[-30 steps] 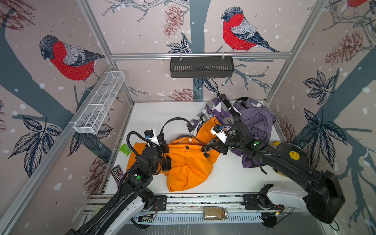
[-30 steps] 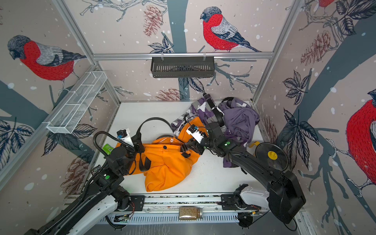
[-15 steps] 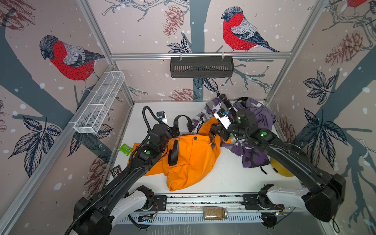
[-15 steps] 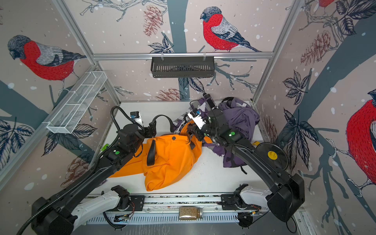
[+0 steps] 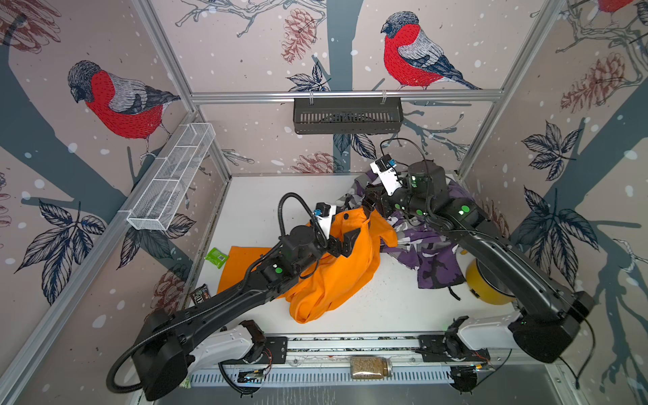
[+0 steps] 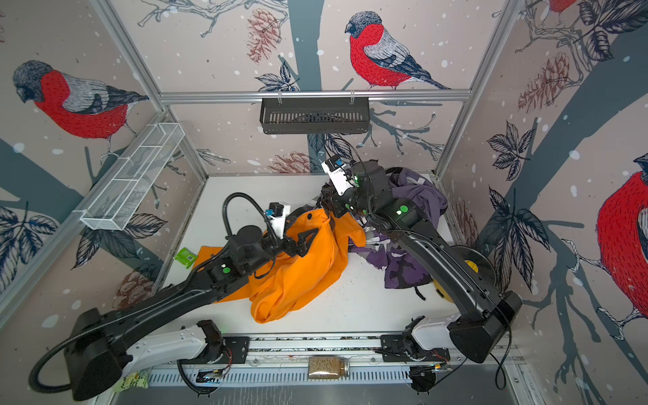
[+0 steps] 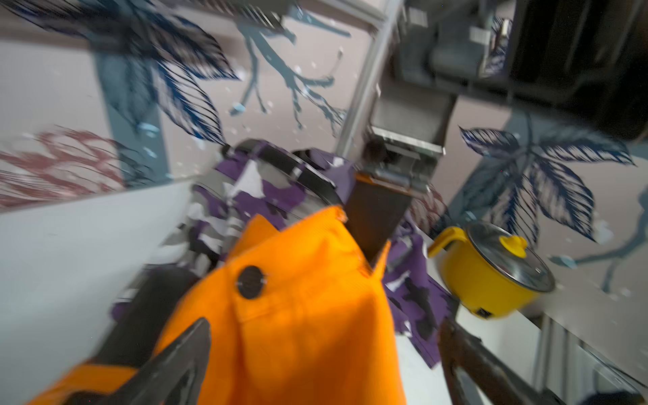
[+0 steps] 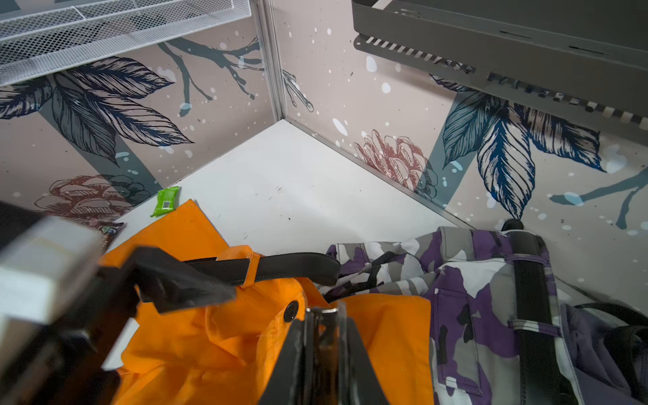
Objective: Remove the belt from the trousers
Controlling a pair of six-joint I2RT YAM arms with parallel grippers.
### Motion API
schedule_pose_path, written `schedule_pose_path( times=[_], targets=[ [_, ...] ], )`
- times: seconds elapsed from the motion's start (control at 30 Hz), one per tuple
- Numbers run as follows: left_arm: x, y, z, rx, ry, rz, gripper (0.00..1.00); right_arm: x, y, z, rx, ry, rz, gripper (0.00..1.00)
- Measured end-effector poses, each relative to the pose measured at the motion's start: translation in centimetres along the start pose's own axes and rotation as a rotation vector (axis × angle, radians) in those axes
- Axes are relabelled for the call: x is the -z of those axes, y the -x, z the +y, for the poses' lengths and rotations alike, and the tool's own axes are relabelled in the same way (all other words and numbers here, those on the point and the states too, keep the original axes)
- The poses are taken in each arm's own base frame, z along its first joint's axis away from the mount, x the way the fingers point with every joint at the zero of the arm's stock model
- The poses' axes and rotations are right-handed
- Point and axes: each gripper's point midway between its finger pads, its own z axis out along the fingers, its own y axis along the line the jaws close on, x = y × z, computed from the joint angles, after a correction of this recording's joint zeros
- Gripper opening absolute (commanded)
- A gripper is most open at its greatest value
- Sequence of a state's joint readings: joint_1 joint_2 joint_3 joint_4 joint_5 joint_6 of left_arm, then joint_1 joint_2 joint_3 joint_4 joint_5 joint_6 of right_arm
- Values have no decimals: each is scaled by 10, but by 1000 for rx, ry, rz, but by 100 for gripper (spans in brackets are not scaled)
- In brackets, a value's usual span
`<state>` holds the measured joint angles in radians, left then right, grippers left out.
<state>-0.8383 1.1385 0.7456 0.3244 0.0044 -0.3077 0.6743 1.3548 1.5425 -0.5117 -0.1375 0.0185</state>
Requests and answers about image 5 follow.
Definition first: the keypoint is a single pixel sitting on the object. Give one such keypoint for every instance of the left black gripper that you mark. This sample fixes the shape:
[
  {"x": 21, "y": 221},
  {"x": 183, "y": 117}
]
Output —
[{"x": 345, "y": 247}]

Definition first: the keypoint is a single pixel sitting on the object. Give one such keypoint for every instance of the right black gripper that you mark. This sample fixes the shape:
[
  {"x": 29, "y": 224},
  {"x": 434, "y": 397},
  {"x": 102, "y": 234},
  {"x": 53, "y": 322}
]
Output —
[{"x": 378, "y": 187}]

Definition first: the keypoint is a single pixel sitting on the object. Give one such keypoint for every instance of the orange trousers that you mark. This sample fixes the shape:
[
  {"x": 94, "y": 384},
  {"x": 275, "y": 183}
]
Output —
[{"x": 338, "y": 279}]

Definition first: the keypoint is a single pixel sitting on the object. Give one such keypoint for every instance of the purple camouflage trousers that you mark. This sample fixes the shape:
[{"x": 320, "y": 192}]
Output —
[{"x": 432, "y": 256}]

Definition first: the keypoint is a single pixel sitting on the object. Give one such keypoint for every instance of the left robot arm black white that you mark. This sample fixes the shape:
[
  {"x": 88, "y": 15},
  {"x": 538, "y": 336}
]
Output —
[{"x": 166, "y": 347}]

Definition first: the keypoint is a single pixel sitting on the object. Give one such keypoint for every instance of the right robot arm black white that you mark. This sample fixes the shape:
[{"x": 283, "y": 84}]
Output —
[{"x": 549, "y": 317}]

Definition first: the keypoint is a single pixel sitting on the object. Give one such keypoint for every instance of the plain purple garment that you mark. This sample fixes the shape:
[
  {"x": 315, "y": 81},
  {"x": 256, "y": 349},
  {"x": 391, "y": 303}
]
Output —
[{"x": 455, "y": 190}]

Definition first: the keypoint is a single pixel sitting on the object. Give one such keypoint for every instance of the black perforated metal shelf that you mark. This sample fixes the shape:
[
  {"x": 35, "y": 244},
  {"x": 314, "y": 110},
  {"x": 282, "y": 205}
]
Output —
[{"x": 324, "y": 116}]

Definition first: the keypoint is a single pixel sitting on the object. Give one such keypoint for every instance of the jar of grains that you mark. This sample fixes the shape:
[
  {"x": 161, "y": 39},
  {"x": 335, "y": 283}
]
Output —
[{"x": 370, "y": 368}]

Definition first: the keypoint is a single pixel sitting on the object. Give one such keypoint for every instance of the small green packet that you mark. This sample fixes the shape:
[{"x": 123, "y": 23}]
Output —
[{"x": 216, "y": 257}]

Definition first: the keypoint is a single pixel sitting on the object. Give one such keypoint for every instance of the yellow object beside spool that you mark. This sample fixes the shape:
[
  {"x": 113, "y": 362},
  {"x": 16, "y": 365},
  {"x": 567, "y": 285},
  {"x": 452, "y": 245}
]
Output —
[{"x": 481, "y": 289}]

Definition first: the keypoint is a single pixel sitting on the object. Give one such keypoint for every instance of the dark candy packet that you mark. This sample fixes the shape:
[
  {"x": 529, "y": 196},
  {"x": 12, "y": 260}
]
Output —
[{"x": 200, "y": 295}]

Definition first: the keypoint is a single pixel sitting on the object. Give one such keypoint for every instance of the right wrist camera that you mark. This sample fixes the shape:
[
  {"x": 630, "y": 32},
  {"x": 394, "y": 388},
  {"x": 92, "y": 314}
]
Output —
[{"x": 385, "y": 168}]

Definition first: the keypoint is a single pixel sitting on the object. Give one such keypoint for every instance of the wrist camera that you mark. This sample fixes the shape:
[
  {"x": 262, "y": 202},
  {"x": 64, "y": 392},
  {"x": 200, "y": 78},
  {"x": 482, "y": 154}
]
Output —
[
  {"x": 325, "y": 214},
  {"x": 385, "y": 168}
]

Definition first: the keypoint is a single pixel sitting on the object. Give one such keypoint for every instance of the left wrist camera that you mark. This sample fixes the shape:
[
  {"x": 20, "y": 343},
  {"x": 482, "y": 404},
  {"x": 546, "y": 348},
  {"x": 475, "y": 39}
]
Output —
[{"x": 325, "y": 214}]

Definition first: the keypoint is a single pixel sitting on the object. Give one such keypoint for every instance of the horizontal aluminium frame bar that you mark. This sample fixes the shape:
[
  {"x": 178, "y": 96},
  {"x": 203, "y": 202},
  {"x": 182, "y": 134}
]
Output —
[{"x": 488, "y": 95}]

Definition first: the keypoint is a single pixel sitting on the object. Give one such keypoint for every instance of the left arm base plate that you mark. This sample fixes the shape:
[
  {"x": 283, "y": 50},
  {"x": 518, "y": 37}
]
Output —
[{"x": 274, "y": 351}]

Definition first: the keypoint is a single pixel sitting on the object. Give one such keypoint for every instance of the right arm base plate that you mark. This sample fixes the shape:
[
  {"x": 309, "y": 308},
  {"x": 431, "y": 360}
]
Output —
[{"x": 437, "y": 348}]

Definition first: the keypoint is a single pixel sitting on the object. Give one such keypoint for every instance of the white wire mesh basket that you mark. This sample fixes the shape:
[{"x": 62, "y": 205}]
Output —
[{"x": 163, "y": 196}]

